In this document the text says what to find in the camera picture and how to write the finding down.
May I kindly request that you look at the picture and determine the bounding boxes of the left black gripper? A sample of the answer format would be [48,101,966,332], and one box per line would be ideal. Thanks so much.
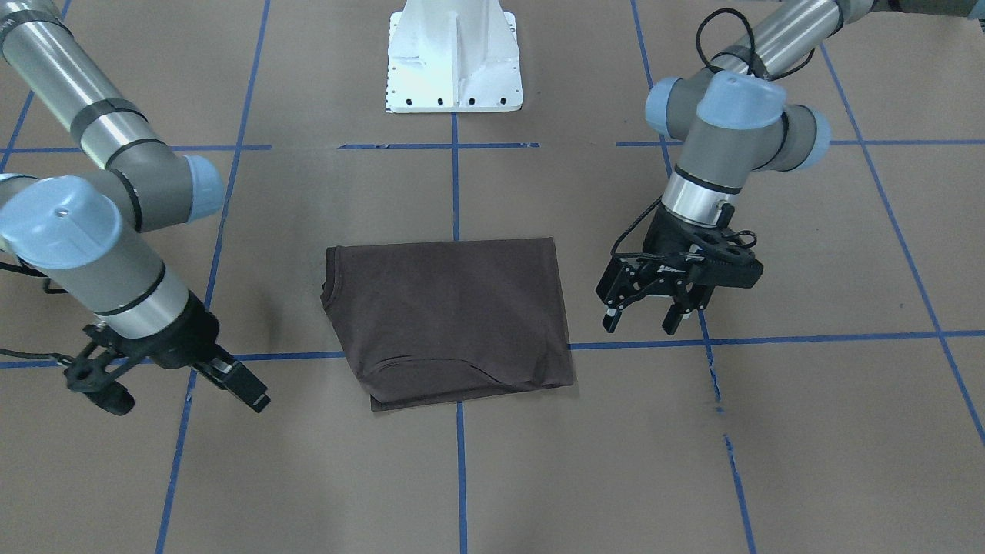
[596,204,735,335]

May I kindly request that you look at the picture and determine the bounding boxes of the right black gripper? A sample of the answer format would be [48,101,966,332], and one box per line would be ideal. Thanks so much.
[123,293,271,413]

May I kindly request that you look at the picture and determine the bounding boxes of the brown t-shirt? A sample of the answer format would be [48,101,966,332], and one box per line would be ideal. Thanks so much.
[321,238,576,412]

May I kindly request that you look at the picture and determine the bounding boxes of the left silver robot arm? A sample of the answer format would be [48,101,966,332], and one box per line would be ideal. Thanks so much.
[596,1,983,335]

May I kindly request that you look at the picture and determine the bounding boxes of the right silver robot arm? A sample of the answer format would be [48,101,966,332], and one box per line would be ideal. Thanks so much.
[2,1,270,416]

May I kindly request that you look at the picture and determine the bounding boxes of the white column base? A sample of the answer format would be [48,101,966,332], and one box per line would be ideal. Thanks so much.
[385,1,524,115]

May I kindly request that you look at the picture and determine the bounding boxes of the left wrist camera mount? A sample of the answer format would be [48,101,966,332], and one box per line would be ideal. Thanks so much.
[687,227,764,289]

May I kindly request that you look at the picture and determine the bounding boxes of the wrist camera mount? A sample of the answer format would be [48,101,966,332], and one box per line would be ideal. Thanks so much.
[63,324,152,416]
[687,227,764,289]

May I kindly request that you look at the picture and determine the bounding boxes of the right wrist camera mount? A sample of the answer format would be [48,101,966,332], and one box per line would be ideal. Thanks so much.
[63,324,152,416]

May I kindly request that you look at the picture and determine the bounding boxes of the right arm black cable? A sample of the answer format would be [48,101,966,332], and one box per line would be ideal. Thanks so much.
[0,258,78,364]

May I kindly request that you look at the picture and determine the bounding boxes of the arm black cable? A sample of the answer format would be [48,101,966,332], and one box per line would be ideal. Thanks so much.
[609,8,816,266]
[0,258,78,364]

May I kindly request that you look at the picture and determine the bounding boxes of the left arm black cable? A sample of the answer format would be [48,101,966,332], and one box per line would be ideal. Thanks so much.
[609,8,816,266]

